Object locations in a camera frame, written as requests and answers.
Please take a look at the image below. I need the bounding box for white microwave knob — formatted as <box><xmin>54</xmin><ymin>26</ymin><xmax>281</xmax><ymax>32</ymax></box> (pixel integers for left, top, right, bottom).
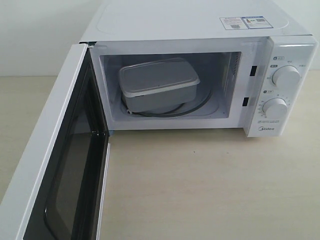
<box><xmin>262</xmin><ymin>98</ymin><xmax>288</xmax><ymax>118</ymax></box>
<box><xmin>272</xmin><ymin>65</ymin><xmax>302</xmax><ymax>88</ymax></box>

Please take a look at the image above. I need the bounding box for white instruction sticker label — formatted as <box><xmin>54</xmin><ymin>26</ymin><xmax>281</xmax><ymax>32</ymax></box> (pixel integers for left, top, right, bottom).
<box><xmin>219</xmin><ymin>16</ymin><xmax>273</xmax><ymax>30</ymax></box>

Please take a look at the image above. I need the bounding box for grey lidded food container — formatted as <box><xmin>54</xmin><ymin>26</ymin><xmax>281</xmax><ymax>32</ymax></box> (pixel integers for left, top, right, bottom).
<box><xmin>118</xmin><ymin>57</ymin><xmax>201</xmax><ymax>113</ymax></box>

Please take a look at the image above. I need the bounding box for white microwave door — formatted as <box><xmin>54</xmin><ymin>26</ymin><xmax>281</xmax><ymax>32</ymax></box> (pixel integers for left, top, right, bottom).
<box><xmin>0</xmin><ymin>43</ymin><xmax>110</xmax><ymax>240</ymax></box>

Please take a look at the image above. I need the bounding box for upper white microwave knob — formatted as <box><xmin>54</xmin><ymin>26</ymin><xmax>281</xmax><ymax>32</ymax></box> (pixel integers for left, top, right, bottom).
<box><xmin>272</xmin><ymin>65</ymin><xmax>302</xmax><ymax>88</ymax></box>

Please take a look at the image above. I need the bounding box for lower white microwave knob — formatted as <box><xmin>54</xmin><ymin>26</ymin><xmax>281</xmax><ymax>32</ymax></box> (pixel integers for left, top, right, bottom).
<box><xmin>262</xmin><ymin>98</ymin><xmax>288</xmax><ymax>118</ymax></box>

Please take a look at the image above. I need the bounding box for white Midea microwave oven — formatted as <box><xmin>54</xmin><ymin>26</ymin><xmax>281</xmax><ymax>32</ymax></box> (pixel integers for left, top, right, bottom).
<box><xmin>80</xmin><ymin>0</ymin><xmax>319</xmax><ymax>137</ymax></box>

